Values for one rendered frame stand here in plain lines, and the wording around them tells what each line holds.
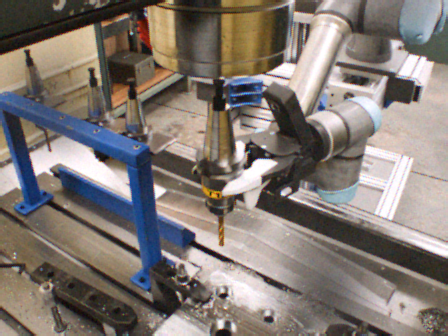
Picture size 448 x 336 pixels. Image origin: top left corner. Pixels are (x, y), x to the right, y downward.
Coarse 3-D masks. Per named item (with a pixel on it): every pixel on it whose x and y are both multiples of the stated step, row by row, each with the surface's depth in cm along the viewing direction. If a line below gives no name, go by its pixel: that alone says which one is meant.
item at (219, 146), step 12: (228, 108) 55; (216, 120) 54; (228, 120) 55; (216, 132) 55; (228, 132) 56; (204, 144) 57; (216, 144) 56; (228, 144) 56; (204, 156) 58; (216, 156) 57; (228, 156) 57
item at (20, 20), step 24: (0, 0) 16; (24, 0) 17; (48, 0) 17; (72, 0) 18; (96, 0) 20; (120, 0) 21; (144, 0) 22; (0, 24) 16; (24, 24) 17; (48, 24) 18; (72, 24) 19; (0, 48) 17
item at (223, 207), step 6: (210, 198) 61; (228, 198) 61; (234, 198) 63; (210, 204) 62; (216, 204) 61; (222, 204) 61; (228, 204) 62; (234, 204) 63; (210, 210) 62; (216, 210) 62; (222, 210) 62; (228, 210) 62; (222, 216) 63
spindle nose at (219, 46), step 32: (192, 0) 41; (224, 0) 40; (256, 0) 41; (288, 0) 44; (160, 32) 45; (192, 32) 43; (224, 32) 42; (256, 32) 43; (288, 32) 46; (160, 64) 48; (192, 64) 45; (224, 64) 44; (256, 64) 45
